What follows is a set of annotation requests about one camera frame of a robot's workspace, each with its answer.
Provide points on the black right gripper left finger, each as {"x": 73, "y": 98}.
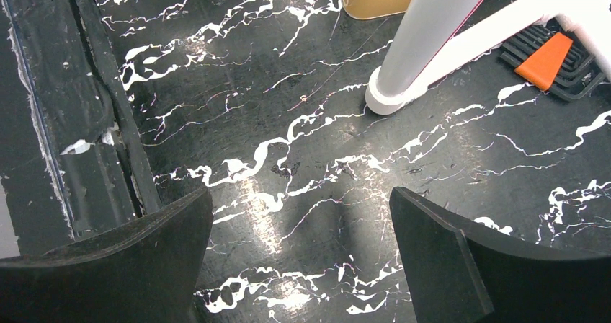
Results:
{"x": 143, "y": 271}

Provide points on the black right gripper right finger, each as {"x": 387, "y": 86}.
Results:
{"x": 458, "y": 270}

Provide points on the orange-handled hex key set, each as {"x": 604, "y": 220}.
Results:
{"x": 553, "y": 61}

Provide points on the white PVC pipe frame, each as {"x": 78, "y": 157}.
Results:
{"x": 432, "y": 41}

